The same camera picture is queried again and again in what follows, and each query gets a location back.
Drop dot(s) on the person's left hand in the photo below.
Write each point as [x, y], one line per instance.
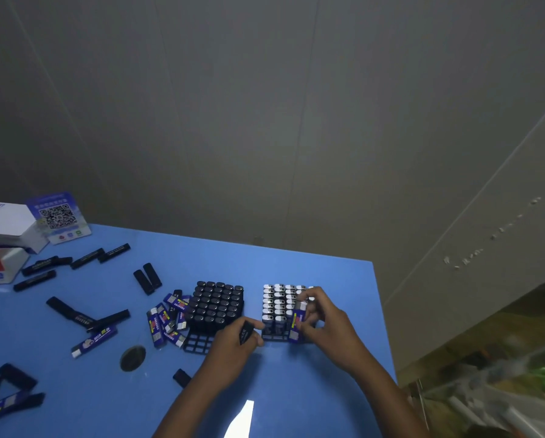
[229, 353]

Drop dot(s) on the person's right hand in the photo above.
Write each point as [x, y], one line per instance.
[338, 342]

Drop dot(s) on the black white-printed lighter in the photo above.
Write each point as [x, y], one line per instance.
[246, 333]

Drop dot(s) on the black grid tray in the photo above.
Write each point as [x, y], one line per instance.
[272, 336]
[199, 344]

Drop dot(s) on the blue silver-capped lighter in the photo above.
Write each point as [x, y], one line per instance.
[297, 321]

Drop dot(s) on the row of black lighters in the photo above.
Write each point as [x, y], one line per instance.
[213, 305]

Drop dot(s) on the black slim lighter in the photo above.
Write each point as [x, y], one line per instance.
[181, 378]

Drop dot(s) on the row of blue lighters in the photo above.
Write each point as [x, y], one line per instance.
[277, 303]

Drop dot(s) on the pile of mixed lighters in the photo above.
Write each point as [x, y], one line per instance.
[94, 341]

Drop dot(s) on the person's left forearm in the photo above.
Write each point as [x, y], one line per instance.
[181, 410]

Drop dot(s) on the dark round disc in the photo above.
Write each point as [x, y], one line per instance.
[133, 358]

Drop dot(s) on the crumpled clear plastic bags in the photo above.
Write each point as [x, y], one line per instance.
[505, 396]

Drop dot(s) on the blue code sign stand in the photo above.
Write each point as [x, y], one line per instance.
[58, 217]

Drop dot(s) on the white cardboard box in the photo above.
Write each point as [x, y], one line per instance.
[5, 218]

